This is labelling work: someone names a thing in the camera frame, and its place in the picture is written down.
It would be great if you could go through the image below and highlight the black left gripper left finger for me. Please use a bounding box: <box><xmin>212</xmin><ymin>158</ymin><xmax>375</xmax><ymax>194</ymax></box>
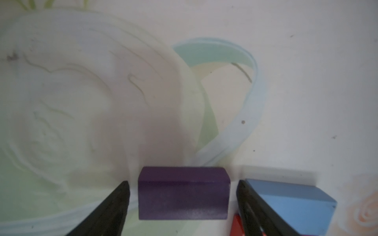
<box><xmin>67</xmin><ymin>181</ymin><xmax>130</xmax><ymax>236</ymax></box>

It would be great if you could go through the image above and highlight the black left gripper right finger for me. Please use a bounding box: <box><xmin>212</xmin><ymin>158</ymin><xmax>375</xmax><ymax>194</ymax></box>
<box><xmin>236</xmin><ymin>180</ymin><xmax>300</xmax><ymax>236</ymax></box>

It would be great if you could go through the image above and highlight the red block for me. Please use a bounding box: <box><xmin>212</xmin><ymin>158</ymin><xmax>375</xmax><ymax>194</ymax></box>
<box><xmin>229</xmin><ymin>213</ymin><xmax>245</xmax><ymax>236</ymax></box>

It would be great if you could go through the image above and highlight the blue grey triangle block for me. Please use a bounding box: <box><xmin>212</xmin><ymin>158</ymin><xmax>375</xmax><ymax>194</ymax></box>
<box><xmin>247</xmin><ymin>179</ymin><xmax>337</xmax><ymax>236</ymax></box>

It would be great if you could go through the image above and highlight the purple rectangular block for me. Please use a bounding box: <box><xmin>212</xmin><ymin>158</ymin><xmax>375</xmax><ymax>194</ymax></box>
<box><xmin>138</xmin><ymin>167</ymin><xmax>230</xmax><ymax>220</ymax></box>

